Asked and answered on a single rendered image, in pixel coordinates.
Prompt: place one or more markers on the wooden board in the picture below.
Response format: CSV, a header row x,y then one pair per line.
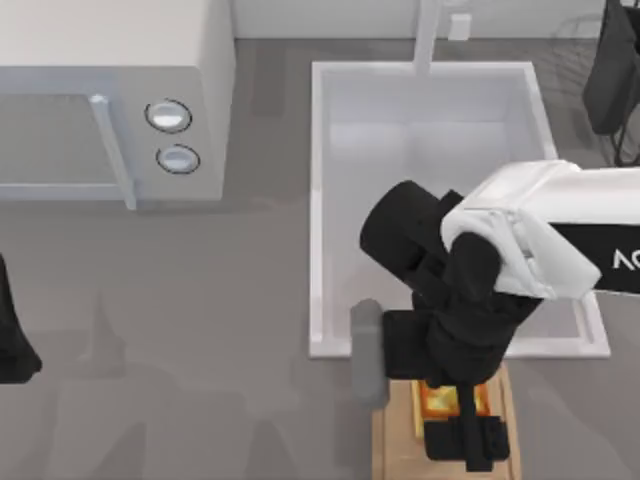
x,y
395,440

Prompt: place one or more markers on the microwave glass door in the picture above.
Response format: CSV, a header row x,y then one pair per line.
x,y
50,140

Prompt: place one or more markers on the small microwave knob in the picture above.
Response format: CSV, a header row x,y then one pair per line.
x,y
178,159

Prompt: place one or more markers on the small white block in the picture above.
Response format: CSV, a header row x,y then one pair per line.
x,y
460,27

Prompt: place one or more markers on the pale grey rounded box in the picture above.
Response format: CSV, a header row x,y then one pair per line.
x,y
369,350

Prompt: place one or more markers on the large microwave knob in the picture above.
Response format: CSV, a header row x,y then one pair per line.
x,y
168,116

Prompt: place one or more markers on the tall white tap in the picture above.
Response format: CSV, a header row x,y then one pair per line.
x,y
426,40

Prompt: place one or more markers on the black stand with thin legs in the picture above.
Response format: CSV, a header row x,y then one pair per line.
x,y
610,75

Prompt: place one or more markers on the pale microwave oven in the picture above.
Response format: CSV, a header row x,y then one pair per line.
x,y
210,100

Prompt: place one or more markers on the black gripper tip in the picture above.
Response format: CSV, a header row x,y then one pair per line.
x,y
12,340

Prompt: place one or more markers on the white sink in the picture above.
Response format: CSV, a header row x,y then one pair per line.
x,y
360,175

